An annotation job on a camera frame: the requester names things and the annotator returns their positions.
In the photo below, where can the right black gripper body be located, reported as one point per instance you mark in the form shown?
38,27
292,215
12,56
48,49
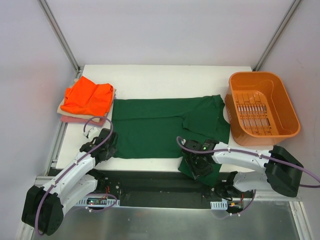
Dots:
200,168

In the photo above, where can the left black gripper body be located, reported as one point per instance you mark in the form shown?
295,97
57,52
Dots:
110,144

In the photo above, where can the dark green t shirt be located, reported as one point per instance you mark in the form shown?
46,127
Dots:
148,128

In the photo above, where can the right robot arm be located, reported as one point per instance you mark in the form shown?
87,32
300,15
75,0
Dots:
274,169

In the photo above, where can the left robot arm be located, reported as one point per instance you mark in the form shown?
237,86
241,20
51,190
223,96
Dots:
45,207

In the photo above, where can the pink folded t shirt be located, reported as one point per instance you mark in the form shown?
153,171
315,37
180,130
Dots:
74,120

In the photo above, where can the beige folded t shirt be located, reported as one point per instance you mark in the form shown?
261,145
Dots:
65,110

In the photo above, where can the orange folded t shirt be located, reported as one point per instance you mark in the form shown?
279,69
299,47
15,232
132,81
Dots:
85,97

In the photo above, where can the orange plastic basket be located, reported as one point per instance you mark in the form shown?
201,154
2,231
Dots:
259,109

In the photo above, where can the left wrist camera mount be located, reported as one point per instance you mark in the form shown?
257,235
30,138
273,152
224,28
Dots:
91,133

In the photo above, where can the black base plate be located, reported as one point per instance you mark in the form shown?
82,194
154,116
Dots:
151,189

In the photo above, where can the right white cable duct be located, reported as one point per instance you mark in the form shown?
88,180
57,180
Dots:
219,205

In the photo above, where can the white cable duct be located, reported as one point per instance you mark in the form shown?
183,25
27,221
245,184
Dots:
97,202
219,205

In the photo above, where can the left white cable duct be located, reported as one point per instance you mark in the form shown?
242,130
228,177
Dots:
97,202

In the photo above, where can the left aluminium frame post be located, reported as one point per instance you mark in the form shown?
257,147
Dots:
59,34

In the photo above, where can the aluminium frame post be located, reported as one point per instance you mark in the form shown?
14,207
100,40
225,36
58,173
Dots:
59,34
283,24

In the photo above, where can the right aluminium frame post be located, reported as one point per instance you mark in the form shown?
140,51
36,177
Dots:
283,24

